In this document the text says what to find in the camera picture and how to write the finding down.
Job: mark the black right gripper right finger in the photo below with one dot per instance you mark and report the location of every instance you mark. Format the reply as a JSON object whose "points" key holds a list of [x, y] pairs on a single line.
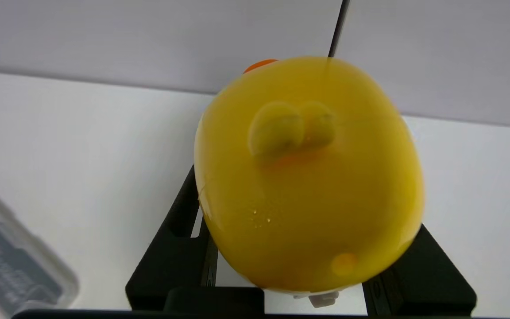
{"points": [[427, 283]]}

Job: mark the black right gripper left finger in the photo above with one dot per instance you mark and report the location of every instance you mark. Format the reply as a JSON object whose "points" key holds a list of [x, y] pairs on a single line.
{"points": [[166, 266]]}

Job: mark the yellow duck toy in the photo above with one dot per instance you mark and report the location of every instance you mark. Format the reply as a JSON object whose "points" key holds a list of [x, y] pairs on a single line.
{"points": [[308, 186]]}

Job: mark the clear plastic case grey insert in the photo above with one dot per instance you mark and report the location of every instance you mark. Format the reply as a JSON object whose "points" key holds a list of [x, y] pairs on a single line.
{"points": [[11, 261]]}

